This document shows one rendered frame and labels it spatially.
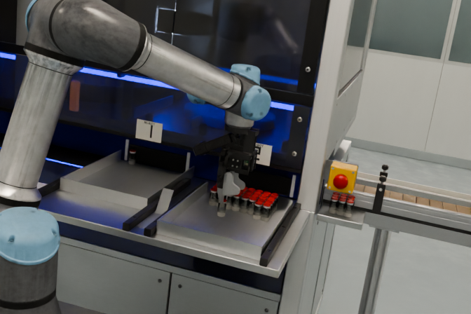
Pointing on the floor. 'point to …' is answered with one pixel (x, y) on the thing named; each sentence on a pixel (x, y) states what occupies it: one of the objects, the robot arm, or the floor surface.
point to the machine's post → (320, 127)
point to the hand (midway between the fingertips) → (221, 197)
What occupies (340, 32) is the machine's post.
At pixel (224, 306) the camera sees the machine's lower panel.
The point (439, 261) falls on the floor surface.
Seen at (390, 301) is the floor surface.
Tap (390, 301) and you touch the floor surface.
